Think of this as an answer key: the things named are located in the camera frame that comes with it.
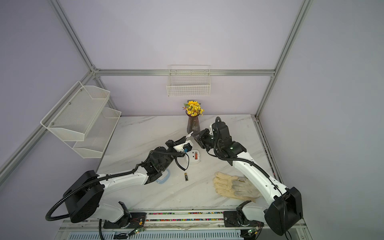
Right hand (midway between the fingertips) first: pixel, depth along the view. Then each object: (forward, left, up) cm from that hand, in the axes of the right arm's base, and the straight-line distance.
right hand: (193, 138), depth 75 cm
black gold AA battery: (-11, +5, -26) cm, 28 cm away
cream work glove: (-17, -24, -25) cm, 38 cm away
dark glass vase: (+23, 0, -14) cm, 27 cm away
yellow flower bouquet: (+23, 0, -1) cm, 23 cm away
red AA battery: (+3, -1, -23) cm, 23 cm away
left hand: (+3, +6, -2) cm, 7 cm away
